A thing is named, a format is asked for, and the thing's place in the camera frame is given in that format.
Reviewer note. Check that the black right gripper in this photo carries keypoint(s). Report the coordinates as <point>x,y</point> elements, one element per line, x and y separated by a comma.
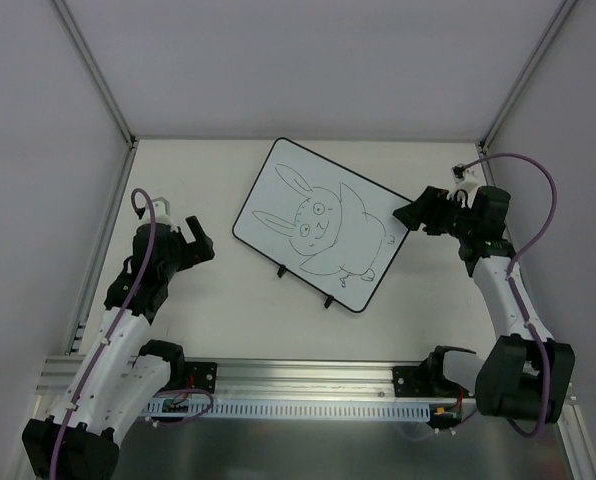
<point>439,211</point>

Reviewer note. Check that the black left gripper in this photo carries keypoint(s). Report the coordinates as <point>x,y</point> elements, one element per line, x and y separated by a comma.
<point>189,245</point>

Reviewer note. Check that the whiteboard with rabbit drawing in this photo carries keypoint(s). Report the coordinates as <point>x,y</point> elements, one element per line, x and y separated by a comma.
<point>322,222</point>

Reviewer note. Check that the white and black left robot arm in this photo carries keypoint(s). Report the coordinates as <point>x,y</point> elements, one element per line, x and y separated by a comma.
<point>81,436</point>

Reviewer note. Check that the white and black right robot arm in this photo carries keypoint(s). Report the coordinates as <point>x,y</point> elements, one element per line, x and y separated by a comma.
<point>526,375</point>

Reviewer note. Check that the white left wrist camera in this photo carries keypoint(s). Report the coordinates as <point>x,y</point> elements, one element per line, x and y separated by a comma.
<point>160,212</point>

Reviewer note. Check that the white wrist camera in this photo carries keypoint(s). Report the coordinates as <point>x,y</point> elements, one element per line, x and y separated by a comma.
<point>465,182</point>
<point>160,212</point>

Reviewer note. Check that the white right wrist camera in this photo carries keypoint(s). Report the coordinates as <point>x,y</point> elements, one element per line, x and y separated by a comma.
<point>465,182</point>

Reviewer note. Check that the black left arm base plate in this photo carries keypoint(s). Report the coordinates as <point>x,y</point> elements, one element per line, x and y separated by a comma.
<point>200,375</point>

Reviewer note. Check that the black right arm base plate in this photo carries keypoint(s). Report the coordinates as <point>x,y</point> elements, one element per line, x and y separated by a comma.
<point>412,382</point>

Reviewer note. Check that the white slotted cable duct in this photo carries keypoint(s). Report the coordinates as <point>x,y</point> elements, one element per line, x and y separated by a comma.
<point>389,411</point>

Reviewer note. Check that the aluminium mounting rail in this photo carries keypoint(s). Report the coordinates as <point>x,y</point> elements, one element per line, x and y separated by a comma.
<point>350,381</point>

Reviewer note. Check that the right aluminium frame post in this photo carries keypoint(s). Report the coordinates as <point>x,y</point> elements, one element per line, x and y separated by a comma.
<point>546,40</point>

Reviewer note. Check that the aluminium frame post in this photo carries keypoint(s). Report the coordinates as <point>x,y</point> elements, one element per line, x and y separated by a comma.
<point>84,52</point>
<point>546,40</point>

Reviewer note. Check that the left aluminium frame post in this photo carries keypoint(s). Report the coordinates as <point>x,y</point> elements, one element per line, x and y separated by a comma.
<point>84,52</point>

